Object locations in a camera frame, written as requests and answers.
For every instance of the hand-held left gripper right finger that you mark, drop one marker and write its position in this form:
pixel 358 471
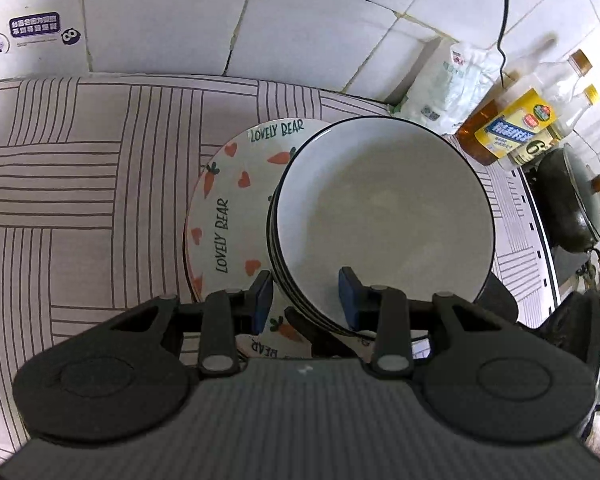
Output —
pixel 349 300

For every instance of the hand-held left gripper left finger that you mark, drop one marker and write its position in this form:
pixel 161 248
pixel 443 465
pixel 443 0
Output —
pixel 261 302

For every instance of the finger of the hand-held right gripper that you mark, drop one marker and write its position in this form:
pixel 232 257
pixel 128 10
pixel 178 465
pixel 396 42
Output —
pixel 500 295

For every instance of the carrot and bunny print plate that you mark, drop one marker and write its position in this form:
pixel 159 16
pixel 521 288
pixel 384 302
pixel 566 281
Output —
pixel 220 220

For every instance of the white bowl with black rim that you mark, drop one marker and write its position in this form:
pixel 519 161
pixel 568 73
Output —
pixel 385 210

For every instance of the glass lid with wooden knob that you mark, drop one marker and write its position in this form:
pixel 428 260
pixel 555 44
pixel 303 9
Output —
pixel 587 185

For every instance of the clear bottle with gold cap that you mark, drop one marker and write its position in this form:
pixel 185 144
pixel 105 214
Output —
pixel 535 152

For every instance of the oil bottle with yellow label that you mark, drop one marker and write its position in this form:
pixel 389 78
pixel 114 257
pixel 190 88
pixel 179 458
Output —
pixel 510 125

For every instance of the white plastic bag green print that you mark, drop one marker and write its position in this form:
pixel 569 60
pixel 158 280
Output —
pixel 435 100

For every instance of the striped white cloth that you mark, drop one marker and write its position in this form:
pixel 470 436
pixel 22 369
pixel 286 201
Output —
pixel 80 185

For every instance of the white plastic bag red print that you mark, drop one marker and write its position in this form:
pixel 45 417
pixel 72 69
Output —
pixel 472 65

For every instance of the wall sticker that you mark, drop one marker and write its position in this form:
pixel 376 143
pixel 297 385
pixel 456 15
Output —
pixel 30 35

